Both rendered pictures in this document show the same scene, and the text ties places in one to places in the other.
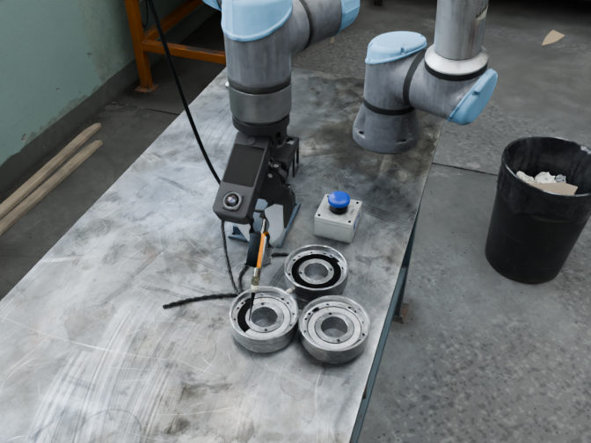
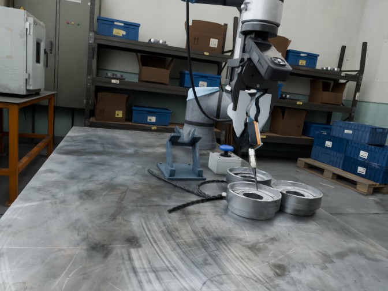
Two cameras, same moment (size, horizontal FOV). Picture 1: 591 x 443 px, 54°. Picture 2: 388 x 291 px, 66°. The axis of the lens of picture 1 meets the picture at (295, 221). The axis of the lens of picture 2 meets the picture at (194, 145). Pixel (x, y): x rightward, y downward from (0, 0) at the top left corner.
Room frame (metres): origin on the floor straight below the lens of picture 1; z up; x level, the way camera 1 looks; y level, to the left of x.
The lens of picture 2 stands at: (0.19, 0.48, 1.02)
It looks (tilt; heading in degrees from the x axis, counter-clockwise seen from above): 11 degrees down; 324
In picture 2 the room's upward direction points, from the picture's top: 7 degrees clockwise
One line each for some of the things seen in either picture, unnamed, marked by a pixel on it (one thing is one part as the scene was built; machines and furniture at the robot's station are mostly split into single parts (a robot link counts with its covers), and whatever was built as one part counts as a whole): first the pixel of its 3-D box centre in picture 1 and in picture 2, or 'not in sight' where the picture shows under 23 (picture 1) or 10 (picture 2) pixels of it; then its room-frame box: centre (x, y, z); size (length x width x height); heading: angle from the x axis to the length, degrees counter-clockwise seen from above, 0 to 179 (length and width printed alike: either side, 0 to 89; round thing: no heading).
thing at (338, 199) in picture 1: (339, 206); (225, 153); (0.81, -0.08, 0.85); 0.04 x 0.04 x 0.05
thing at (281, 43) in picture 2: not in sight; (266, 49); (3.46, -2.97, 1.69); 0.59 x 0.41 x 0.38; 76
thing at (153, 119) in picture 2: not in sight; (150, 115); (4.00, -1.43, 0.56); 0.52 x 0.38 x 0.22; 68
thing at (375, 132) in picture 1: (388, 115); (198, 133); (1.12, -0.20, 0.85); 0.15 x 0.15 x 0.10
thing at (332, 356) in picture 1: (333, 330); (294, 197); (0.55, -0.06, 0.82); 0.10 x 0.10 x 0.04
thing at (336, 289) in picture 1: (316, 274); (247, 181); (0.67, -0.03, 0.82); 0.10 x 0.10 x 0.04
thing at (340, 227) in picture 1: (339, 215); (223, 162); (0.81, -0.08, 0.82); 0.08 x 0.07 x 0.05; 161
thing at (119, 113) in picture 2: not in sight; (111, 106); (4.15, -0.92, 0.64); 0.49 x 0.40 x 0.37; 76
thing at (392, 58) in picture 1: (397, 68); (204, 103); (1.12, -0.21, 0.97); 0.13 x 0.12 x 0.14; 50
